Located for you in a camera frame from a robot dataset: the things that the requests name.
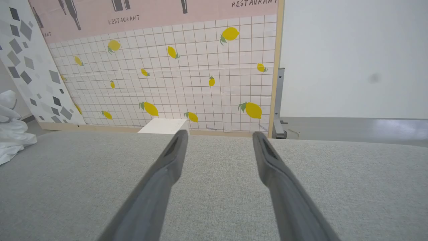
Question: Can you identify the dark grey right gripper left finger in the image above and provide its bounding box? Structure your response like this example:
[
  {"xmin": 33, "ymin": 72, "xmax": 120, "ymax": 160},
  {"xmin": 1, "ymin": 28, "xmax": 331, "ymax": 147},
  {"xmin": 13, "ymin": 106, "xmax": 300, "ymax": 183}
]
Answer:
[{"xmin": 97, "ymin": 130, "xmax": 189, "ymax": 241}]

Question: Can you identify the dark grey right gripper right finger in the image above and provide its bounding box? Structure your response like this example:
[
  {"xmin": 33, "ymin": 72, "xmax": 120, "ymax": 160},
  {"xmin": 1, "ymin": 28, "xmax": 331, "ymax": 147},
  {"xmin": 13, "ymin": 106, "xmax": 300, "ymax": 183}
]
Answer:
[{"xmin": 252, "ymin": 131, "xmax": 341, "ymax": 241}]

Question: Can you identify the white long-sleeve shirt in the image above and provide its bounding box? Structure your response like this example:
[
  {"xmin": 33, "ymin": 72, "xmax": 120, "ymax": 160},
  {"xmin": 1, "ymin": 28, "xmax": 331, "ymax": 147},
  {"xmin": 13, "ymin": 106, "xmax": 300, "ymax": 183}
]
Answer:
[{"xmin": 0, "ymin": 90, "xmax": 38, "ymax": 166}]

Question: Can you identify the lemon tile print backdrop panel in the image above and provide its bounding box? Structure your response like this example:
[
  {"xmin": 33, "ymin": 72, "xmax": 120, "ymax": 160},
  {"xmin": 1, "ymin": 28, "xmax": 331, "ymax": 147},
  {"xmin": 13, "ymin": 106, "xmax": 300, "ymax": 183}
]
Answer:
[{"xmin": 28, "ymin": 0, "xmax": 285, "ymax": 139}]

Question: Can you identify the white partition with metal legs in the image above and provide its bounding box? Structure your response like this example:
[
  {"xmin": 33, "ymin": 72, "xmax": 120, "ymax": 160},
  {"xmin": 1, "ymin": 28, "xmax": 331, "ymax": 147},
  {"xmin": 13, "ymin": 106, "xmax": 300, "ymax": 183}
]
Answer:
[{"xmin": 273, "ymin": 0, "xmax": 428, "ymax": 139}]

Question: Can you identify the grey terrazzo print panel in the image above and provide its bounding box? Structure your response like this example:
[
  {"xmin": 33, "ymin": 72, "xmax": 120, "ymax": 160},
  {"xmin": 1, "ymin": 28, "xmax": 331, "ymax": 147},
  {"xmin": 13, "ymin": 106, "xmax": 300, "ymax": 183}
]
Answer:
[{"xmin": 0, "ymin": 0, "xmax": 87, "ymax": 125}]

